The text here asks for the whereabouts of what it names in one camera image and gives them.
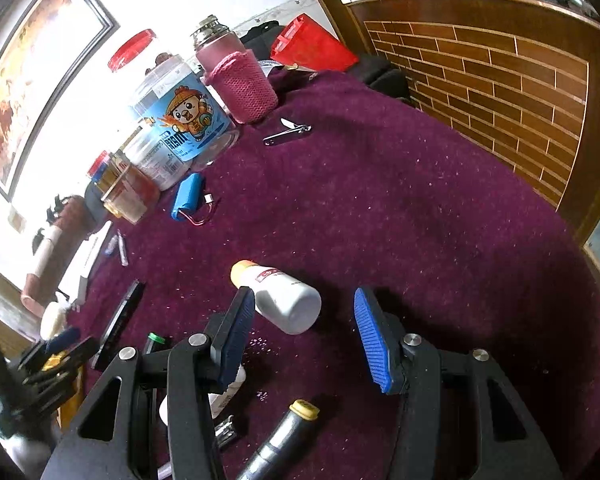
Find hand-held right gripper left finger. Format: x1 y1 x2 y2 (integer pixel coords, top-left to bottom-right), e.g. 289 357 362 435
40 287 257 480

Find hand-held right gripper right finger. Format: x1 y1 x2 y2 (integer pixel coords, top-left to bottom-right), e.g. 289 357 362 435
354 287 563 480

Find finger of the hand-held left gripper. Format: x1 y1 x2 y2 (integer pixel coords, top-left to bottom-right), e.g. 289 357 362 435
17 326 82 376
30 336 101 401

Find small white bottle orange cap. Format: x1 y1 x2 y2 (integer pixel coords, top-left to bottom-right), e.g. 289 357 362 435
229 259 323 336

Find black marker yellow caps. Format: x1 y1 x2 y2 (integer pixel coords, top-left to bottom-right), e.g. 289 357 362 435
234 399 321 480

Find plain black marker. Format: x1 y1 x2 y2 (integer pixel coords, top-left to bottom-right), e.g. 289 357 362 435
92 279 146 372

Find large white pill bottle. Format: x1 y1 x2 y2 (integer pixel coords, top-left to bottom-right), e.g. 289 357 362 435
158 364 247 427

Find long white plastic object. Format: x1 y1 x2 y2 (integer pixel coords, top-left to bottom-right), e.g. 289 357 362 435
54 232 112 312

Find long black marker green cap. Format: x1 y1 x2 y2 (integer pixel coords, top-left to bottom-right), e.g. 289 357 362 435
144 331 169 357

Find brown rolled cylinder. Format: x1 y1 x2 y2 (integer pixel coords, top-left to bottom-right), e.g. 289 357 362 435
22 194 89 312

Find small metal clip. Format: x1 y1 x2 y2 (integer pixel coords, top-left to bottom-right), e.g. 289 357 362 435
214 416 242 451

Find purple tablecloth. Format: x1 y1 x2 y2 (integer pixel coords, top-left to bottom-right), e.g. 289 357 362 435
62 67 600 480

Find clear plastic jar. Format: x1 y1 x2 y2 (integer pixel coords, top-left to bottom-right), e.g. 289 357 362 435
99 162 161 225

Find small jar of gold sticks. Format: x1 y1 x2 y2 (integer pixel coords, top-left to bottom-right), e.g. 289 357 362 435
89 152 131 197

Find white supplement jar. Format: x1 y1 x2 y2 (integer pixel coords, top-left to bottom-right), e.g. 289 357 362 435
124 130 191 192

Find metal nail clipper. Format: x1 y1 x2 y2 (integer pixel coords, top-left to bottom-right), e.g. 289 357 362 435
262 117 314 147

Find clear jar blue cartoon label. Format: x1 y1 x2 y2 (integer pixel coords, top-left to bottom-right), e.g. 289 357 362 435
128 54 241 167

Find pink thermos knitted sleeve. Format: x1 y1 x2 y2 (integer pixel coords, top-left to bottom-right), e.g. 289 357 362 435
189 14 280 125

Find wooden brick-pattern cabinet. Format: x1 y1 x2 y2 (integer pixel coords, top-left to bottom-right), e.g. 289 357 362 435
294 0 600 222

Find red bag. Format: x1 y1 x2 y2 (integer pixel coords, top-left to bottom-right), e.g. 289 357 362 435
269 12 360 72

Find blue battery pack with wire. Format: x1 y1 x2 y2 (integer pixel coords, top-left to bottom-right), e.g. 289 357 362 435
168 172 220 227

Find framed wall painting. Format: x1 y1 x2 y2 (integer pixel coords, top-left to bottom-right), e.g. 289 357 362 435
0 0 122 202

